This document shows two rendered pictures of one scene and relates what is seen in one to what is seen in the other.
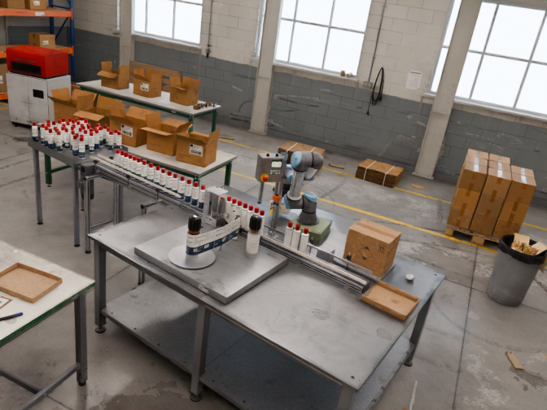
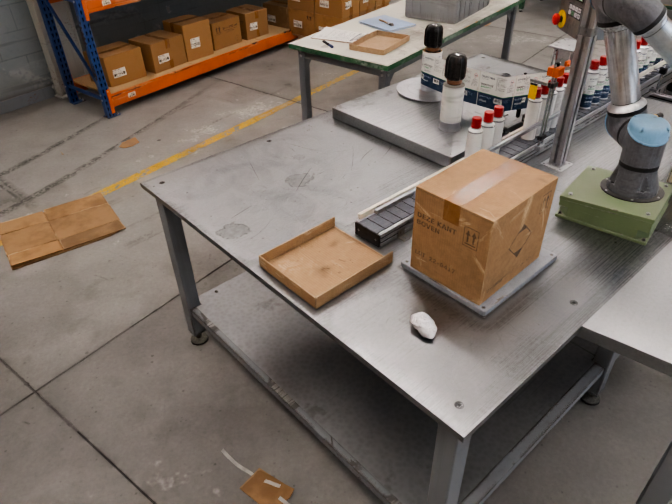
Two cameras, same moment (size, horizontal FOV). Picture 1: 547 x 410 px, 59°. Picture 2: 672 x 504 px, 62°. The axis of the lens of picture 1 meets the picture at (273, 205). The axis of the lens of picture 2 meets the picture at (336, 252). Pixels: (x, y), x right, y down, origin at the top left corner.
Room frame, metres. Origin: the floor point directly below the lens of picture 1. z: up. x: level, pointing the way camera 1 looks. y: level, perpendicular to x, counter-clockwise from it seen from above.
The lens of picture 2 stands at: (3.08, -2.08, 1.87)
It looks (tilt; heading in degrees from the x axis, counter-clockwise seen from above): 37 degrees down; 108
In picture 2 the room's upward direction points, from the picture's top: 2 degrees counter-clockwise
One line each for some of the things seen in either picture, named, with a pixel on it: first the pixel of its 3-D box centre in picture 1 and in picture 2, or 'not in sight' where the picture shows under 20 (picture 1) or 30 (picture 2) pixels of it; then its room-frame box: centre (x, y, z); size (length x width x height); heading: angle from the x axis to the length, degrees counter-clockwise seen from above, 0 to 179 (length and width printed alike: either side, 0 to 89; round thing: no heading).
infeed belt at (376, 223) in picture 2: (265, 240); (518, 148); (3.17, 0.02, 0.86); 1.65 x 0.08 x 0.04; 59
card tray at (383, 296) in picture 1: (390, 298); (325, 258); (2.66, -0.83, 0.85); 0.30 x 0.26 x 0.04; 59
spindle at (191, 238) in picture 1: (193, 236); (432, 57); (2.75, 0.48, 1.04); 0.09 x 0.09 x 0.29
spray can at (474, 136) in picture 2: (304, 241); (473, 145); (3.01, -0.25, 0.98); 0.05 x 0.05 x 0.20
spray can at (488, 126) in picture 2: (295, 237); (485, 139); (3.05, -0.19, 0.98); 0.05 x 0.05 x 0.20
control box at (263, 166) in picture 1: (269, 167); (585, 4); (3.30, 0.07, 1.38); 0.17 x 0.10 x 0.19; 114
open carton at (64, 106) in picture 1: (72, 107); not in sight; (5.52, 2.50, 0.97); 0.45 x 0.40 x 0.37; 161
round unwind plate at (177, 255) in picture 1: (191, 256); (429, 89); (2.75, 0.48, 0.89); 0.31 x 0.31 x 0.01
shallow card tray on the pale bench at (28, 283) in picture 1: (24, 281); (379, 42); (2.31, 1.36, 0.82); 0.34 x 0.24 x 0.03; 74
